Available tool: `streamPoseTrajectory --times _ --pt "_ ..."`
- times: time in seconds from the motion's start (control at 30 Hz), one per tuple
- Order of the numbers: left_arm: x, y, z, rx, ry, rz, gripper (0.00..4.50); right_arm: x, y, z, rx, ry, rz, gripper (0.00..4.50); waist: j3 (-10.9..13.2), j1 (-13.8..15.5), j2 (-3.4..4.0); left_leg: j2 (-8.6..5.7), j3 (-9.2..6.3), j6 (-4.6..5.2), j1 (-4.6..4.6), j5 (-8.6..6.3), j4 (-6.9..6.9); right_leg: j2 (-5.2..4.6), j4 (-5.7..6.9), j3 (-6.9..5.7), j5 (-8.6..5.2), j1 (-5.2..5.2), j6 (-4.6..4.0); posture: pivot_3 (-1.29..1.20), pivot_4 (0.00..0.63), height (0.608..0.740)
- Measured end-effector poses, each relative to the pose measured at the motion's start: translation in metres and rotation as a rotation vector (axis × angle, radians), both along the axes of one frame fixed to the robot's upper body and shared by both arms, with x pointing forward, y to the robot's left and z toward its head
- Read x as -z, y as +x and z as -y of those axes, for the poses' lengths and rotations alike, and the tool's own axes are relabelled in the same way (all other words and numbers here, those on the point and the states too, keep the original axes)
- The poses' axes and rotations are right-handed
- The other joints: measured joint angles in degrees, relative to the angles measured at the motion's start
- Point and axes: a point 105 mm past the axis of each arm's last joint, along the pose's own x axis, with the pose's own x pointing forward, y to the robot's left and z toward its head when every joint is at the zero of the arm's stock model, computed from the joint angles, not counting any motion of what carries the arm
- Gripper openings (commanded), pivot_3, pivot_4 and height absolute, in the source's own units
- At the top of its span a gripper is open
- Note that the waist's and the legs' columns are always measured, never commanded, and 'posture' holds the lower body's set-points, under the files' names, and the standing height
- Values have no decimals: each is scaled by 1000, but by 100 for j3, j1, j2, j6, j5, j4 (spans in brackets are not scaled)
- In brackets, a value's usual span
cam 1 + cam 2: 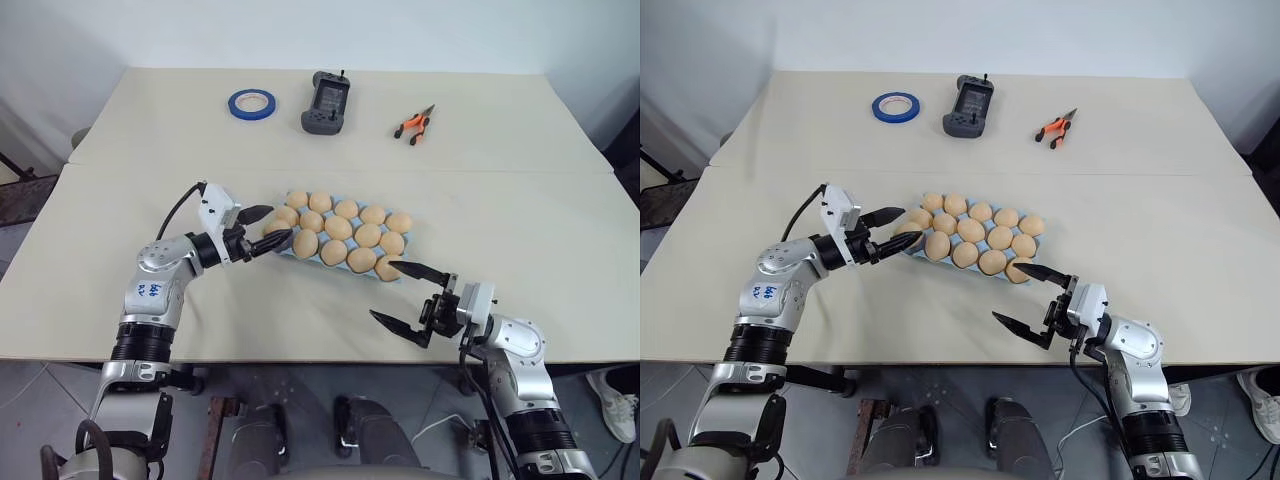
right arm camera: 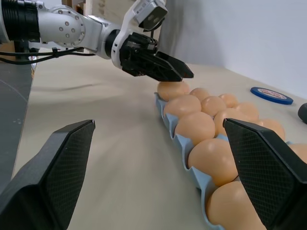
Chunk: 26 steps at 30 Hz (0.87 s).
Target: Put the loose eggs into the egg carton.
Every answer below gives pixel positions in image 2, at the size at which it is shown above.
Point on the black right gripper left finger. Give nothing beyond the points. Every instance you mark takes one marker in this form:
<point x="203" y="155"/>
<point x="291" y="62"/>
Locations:
<point x="36" y="191"/>

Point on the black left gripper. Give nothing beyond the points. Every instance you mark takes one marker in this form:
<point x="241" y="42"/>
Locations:
<point x="136" y="52"/>

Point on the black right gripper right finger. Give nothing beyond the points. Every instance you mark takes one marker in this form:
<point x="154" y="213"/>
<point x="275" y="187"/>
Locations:
<point x="268" y="172"/>

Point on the brown egg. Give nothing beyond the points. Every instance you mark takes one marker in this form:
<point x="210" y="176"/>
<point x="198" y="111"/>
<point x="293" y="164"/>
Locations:
<point x="211" y="160"/>
<point x="230" y="206"/>
<point x="200" y="93"/>
<point x="195" y="128"/>
<point x="230" y="99"/>
<point x="248" y="110"/>
<point x="182" y="106"/>
<point x="227" y="113"/>
<point x="299" y="153"/>
<point x="212" y="105"/>
<point x="273" y="127"/>
<point x="172" y="91"/>

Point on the light blue egg tray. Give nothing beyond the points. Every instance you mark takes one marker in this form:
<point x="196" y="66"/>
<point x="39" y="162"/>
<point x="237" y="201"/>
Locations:
<point x="171" y="125"/>

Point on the dark grey rounded object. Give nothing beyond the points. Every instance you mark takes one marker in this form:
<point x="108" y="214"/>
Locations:
<point x="303" y="112"/>

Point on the blue tape roll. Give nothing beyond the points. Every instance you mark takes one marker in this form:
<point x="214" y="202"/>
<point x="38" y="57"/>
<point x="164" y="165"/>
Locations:
<point x="255" y="91"/>

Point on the light wooden board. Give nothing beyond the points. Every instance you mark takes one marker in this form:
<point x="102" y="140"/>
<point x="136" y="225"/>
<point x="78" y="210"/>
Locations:
<point x="108" y="8"/>

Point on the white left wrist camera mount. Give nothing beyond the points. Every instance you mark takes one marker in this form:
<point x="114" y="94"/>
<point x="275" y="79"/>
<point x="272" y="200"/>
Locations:
<point x="127" y="26"/>

